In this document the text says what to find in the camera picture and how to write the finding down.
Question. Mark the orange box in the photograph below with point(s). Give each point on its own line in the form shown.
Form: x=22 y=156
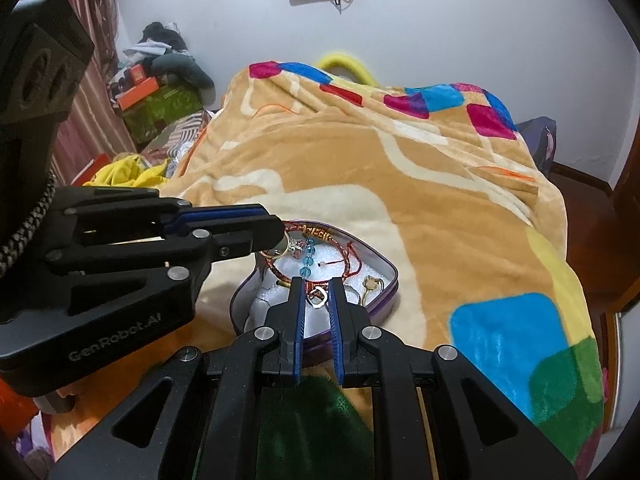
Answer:
x=140 y=95

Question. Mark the yellow blanket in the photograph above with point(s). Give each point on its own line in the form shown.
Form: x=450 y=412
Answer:
x=125 y=172

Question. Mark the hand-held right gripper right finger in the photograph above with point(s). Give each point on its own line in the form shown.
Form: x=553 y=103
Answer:
x=336 y=330

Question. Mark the yellow hoop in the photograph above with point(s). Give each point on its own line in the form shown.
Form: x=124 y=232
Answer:
x=345 y=62

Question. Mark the dark bag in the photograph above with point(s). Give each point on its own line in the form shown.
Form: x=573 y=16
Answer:
x=537 y=145

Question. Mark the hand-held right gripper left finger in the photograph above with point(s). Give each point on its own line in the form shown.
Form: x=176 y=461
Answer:
x=299 y=330

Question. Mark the green patterned box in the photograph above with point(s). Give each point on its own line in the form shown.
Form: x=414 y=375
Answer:
x=165 y=110

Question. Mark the red box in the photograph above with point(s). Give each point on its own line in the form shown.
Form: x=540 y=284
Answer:
x=90 y=170

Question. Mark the pile of clothes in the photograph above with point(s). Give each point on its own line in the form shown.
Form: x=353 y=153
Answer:
x=175 y=62

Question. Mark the brown striped curtain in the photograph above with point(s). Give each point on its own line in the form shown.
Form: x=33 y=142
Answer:
x=95 y=110

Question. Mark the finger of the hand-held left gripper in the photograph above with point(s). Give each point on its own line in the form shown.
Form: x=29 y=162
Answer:
x=240 y=237
x=220 y=214

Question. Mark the purple heart-shaped tin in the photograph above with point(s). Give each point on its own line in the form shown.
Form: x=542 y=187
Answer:
x=375 y=260

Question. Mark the colourful checked fleece blanket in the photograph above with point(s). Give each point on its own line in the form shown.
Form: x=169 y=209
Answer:
x=425 y=210

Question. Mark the striped cloth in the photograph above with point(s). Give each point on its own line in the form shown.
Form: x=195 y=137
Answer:
x=185 y=140

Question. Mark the small heart pendant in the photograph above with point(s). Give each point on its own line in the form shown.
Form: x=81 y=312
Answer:
x=316 y=299

